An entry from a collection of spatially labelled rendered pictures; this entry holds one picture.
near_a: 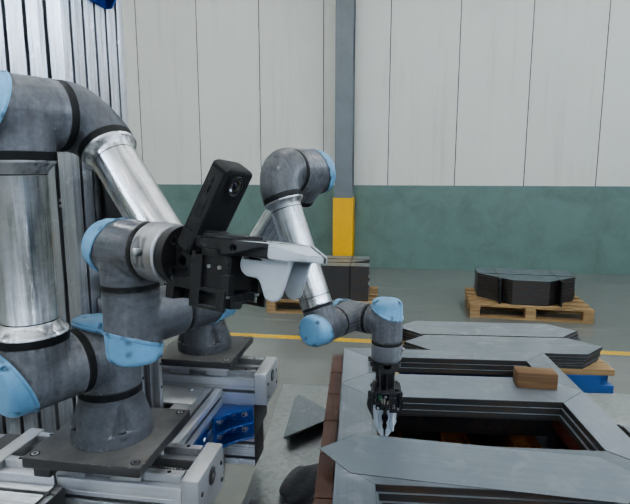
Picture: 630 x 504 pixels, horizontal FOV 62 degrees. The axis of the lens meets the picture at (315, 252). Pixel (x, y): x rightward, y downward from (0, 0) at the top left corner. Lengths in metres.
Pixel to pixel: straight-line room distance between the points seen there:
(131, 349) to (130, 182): 0.29
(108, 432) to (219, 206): 0.58
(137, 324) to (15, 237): 0.28
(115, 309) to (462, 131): 7.72
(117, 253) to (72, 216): 0.52
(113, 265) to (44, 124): 0.30
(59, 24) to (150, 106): 7.92
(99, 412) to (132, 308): 0.38
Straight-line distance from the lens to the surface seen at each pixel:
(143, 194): 0.87
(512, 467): 1.36
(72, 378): 0.97
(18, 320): 0.94
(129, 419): 1.06
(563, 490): 1.32
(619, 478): 1.42
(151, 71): 9.18
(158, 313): 0.73
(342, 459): 1.31
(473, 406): 1.67
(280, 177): 1.23
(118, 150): 0.92
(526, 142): 8.39
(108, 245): 0.70
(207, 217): 0.59
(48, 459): 1.08
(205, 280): 0.58
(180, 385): 1.54
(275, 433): 1.82
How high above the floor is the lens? 1.54
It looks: 9 degrees down
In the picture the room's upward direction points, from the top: straight up
